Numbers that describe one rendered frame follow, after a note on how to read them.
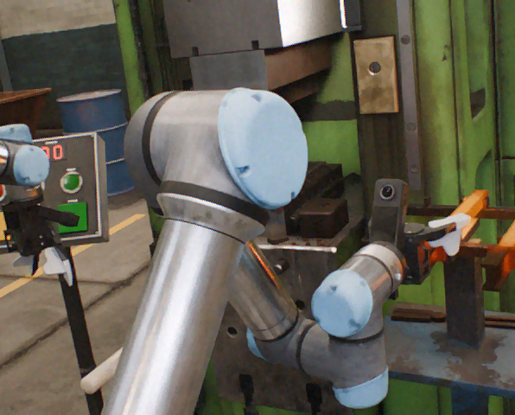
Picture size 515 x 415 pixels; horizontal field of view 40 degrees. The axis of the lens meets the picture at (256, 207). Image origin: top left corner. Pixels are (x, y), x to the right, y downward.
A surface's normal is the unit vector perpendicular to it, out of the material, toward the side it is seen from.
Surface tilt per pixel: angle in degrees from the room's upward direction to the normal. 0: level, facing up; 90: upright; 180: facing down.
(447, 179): 90
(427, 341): 0
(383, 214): 61
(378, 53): 90
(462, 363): 0
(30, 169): 90
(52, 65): 90
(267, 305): 102
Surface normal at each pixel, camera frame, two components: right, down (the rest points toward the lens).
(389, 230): -0.55, -0.19
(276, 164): 0.76, -0.03
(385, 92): -0.44, 0.30
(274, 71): 0.89, 0.01
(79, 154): -0.08, -0.23
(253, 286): 0.44, 0.39
